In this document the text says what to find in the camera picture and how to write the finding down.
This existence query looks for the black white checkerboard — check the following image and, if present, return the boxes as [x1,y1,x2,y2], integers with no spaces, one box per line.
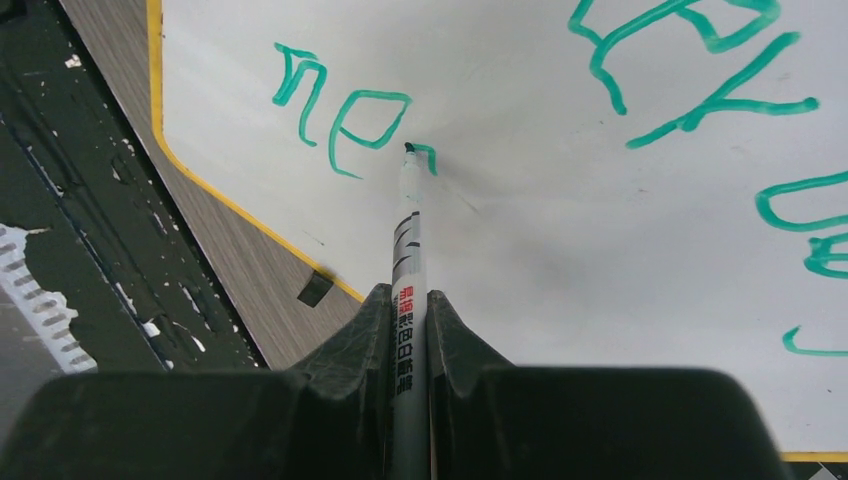
[788,462,848,480]

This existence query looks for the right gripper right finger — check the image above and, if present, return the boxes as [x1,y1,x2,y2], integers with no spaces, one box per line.
[426,290,792,479]

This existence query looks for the green whiteboard marker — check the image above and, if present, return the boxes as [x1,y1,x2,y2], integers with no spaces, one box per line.
[387,142,431,479]

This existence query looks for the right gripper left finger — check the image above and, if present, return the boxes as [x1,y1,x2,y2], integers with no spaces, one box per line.
[1,284,391,479]

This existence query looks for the yellow framed whiteboard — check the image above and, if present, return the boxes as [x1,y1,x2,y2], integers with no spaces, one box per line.
[148,1,847,461]

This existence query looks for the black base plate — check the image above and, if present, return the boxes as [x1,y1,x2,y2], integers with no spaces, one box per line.
[1,1,265,372]

